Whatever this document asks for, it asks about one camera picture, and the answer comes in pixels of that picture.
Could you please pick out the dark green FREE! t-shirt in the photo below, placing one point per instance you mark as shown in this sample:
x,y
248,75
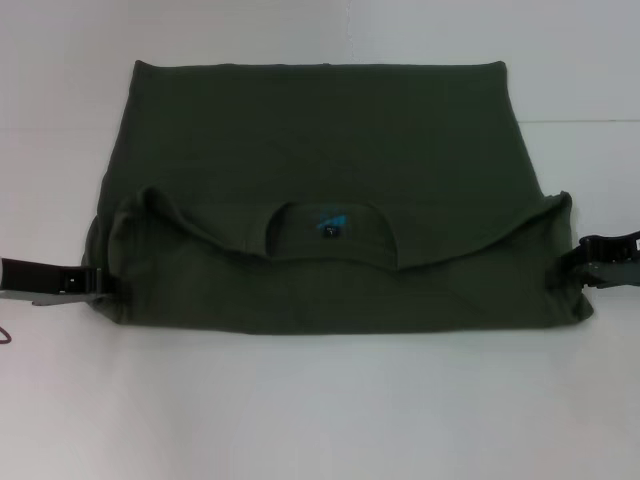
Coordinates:
x,y
350,175

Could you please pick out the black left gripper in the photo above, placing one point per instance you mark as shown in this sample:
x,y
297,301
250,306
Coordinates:
x,y
30,280

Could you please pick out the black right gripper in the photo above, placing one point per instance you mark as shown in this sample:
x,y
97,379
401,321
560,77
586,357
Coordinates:
x,y
617,260

